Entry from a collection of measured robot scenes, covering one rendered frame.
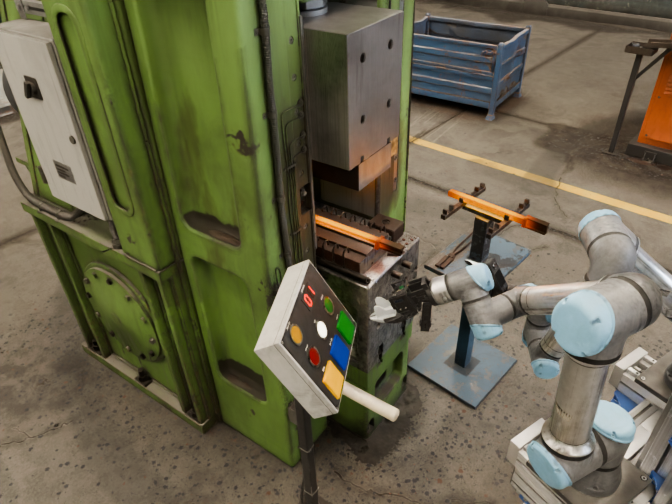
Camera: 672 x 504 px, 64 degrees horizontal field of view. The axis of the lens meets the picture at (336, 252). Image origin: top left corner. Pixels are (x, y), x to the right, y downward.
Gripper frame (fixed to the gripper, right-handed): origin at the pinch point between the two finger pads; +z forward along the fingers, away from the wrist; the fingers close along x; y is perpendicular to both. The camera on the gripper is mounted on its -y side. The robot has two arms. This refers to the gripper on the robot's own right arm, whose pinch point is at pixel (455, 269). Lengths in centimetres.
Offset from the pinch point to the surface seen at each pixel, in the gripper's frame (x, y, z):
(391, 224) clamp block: 14.9, 2.0, 33.8
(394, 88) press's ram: 8, -54, 31
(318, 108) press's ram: -17, -54, 41
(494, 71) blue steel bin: 356, 53, 123
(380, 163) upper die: 0.6, -31.3, 30.7
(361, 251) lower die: -7.3, 1.0, 33.1
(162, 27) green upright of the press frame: -37, -77, 80
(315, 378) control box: -68, -6, 7
